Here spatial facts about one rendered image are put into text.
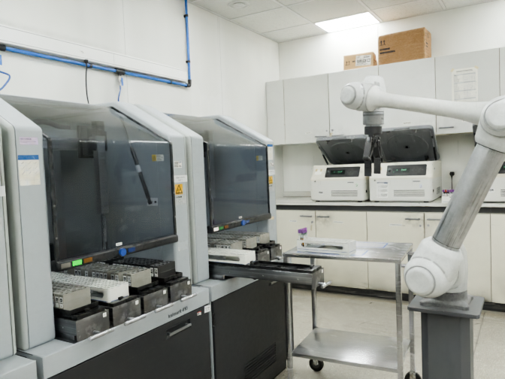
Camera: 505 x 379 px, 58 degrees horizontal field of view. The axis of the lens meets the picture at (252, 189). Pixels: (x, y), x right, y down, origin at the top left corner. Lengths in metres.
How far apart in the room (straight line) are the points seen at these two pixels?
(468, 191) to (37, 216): 1.43
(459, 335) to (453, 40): 3.44
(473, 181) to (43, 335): 1.51
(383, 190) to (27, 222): 3.32
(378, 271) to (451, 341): 2.48
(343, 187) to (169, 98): 1.82
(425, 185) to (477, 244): 0.64
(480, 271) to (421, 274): 2.57
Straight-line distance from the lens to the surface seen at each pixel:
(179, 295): 1.99
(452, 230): 1.74
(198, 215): 2.19
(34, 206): 1.61
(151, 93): 3.64
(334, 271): 4.58
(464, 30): 4.96
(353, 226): 4.43
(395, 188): 4.29
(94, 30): 3.37
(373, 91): 1.87
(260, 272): 2.15
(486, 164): 1.70
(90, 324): 1.68
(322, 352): 2.60
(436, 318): 2.00
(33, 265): 1.62
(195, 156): 2.18
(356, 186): 4.38
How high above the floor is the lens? 1.29
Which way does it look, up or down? 3 degrees down
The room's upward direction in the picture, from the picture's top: 2 degrees counter-clockwise
